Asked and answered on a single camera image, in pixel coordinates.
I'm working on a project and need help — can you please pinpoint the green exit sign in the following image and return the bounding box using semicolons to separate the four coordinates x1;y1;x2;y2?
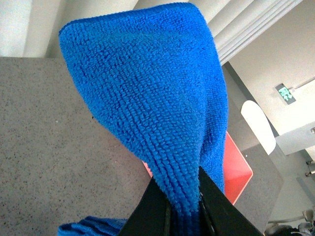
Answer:
275;84;296;105

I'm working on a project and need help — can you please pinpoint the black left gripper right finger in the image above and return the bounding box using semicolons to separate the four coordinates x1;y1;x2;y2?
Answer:
199;167;262;236

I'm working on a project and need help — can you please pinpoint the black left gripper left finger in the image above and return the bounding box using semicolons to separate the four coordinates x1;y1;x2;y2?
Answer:
119;178;171;236

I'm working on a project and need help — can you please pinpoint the blue microfiber cloth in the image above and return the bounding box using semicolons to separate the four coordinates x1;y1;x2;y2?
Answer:
59;2;228;236

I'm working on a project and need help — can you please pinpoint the red square tray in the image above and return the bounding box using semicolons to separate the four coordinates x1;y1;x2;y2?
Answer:
136;128;253;213

